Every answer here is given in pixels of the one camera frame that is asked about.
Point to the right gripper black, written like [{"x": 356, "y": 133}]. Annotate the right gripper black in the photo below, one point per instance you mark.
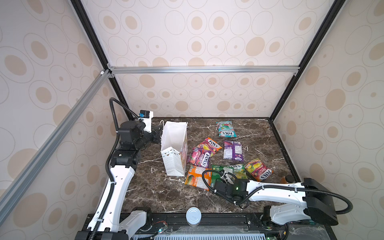
[{"x": 232, "y": 185}]

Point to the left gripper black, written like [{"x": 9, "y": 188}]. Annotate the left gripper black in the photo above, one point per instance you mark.
[{"x": 156, "y": 135}]

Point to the green candy packet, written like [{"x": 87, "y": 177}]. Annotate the green candy packet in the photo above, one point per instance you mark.
[{"x": 216, "y": 176}]

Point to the white paper bag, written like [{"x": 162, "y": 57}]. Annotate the white paper bag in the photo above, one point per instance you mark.
[{"x": 174, "y": 148}]

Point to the orange candy packet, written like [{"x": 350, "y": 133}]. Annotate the orange candy packet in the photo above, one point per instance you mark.
[{"x": 195, "y": 178}]

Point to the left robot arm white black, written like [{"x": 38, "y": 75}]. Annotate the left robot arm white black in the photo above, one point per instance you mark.
[{"x": 132, "y": 137}]

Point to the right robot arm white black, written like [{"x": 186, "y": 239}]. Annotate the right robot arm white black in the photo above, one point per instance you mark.
[{"x": 308, "y": 200}]

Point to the yellow green Fox's packet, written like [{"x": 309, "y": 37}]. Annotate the yellow green Fox's packet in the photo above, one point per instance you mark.
[{"x": 238, "y": 170}]

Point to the red yellow Fox's packet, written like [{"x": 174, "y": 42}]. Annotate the red yellow Fox's packet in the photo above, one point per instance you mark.
[{"x": 258, "y": 170}]

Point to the purple candy packet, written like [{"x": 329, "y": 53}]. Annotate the purple candy packet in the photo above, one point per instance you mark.
[{"x": 233, "y": 151}]

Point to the white round cap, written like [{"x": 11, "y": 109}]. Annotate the white round cap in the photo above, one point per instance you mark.
[{"x": 193, "y": 216}]

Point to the pink Fox's berries packet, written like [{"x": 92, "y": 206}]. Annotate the pink Fox's berries packet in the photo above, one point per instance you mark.
[{"x": 200, "y": 157}]

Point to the orange red Fox's packet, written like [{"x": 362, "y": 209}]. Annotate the orange red Fox's packet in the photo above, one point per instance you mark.
[{"x": 211, "y": 145}]

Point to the teal Fox's candy packet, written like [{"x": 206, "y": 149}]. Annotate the teal Fox's candy packet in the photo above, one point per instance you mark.
[{"x": 225, "y": 129}]

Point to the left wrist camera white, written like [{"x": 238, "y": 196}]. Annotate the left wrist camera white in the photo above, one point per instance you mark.
[{"x": 146, "y": 117}]

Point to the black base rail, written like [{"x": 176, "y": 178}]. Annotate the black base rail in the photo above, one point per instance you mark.
[{"x": 229, "y": 226}]

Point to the horizontal aluminium rail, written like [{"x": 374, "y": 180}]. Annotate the horizontal aluminium rail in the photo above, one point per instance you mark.
[{"x": 203, "y": 70}]

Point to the left black frame post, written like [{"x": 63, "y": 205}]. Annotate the left black frame post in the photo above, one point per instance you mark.
[{"x": 96, "y": 44}]

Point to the black frame post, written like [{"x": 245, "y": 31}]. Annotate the black frame post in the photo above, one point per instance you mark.
[
  {"x": 96, "y": 44},
  {"x": 319, "y": 36}
]

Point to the left diagonal aluminium rail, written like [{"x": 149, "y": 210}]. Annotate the left diagonal aluminium rail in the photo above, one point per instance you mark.
[{"x": 23, "y": 181}]

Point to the right black frame post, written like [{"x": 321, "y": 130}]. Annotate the right black frame post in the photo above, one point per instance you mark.
[{"x": 319, "y": 36}]

